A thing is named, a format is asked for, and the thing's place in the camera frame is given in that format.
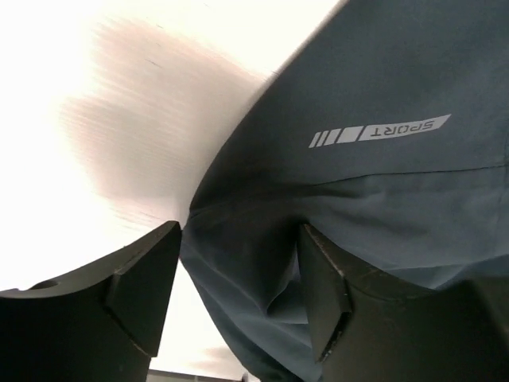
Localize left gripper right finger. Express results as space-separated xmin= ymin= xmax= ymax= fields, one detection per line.
xmin=297 ymin=224 xmax=508 ymax=382

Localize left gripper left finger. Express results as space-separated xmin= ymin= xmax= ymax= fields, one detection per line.
xmin=1 ymin=221 xmax=181 ymax=382

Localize dark navy sport shorts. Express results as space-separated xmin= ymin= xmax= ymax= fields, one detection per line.
xmin=181 ymin=1 xmax=508 ymax=381

